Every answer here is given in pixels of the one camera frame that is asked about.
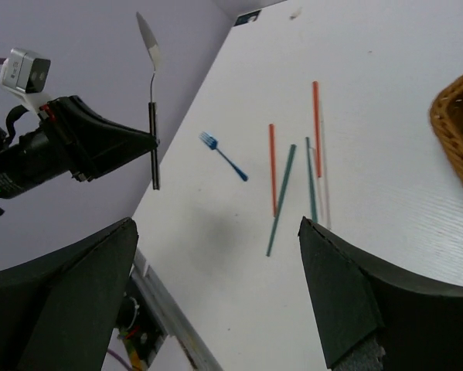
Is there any orange white chopstick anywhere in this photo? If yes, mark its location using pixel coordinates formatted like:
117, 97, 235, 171
312, 80, 332, 230

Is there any teal chopstick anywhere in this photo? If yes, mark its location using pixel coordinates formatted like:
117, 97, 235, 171
305, 137, 318, 223
266, 144, 297, 257

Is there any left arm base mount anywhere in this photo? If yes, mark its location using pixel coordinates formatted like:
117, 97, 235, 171
114, 281, 165, 370

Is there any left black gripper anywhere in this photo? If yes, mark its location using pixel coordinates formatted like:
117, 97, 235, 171
0, 95, 158, 216

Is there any silver spoon blue handle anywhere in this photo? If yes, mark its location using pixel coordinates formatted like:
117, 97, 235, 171
136, 12, 162, 190

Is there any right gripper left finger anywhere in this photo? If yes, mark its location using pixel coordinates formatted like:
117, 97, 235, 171
0, 218, 138, 370

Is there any blue fork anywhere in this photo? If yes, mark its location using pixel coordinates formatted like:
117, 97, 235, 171
199, 132, 249, 182

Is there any teal chopstick right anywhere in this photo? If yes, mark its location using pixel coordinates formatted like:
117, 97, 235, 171
305, 137, 318, 223

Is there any teal chopstick left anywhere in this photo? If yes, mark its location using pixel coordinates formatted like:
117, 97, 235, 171
266, 144, 297, 257

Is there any orange chopstick left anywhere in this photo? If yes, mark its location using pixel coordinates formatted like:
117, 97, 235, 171
268, 124, 277, 216

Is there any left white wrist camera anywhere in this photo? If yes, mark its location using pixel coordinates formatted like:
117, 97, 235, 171
0, 48, 52, 114

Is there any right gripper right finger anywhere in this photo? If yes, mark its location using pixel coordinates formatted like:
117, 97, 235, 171
298, 218, 463, 370

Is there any blue label sticker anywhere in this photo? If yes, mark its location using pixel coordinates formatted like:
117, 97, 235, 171
233, 9, 261, 27

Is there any orange wicker cutlery tray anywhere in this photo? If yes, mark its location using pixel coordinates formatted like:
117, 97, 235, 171
428, 75, 463, 186

